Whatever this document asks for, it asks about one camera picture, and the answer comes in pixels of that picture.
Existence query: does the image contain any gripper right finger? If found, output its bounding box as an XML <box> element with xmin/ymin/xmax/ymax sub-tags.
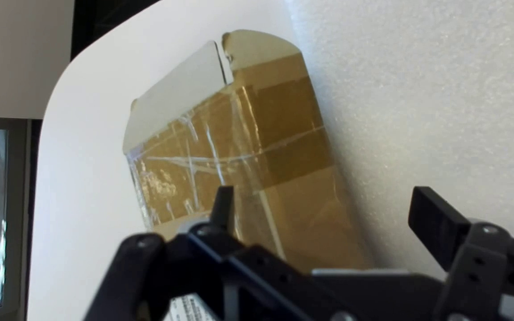
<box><xmin>408</xmin><ymin>186</ymin><xmax>514</xmax><ymax>321</ymax></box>

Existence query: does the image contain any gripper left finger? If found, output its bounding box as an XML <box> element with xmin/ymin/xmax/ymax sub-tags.
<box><xmin>83</xmin><ymin>185</ymin><xmax>329</xmax><ymax>321</ymax></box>

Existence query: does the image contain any brown taped cardboard box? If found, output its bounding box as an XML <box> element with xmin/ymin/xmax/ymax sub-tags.
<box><xmin>122</xmin><ymin>29</ymin><xmax>376</xmax><ymax>273</ymax></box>

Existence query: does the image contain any white foam board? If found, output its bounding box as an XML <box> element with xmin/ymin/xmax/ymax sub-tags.
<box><xmin>284</xmin><ymin>0</ymin><xmax>514</xmax><ymax>281</ymax></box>

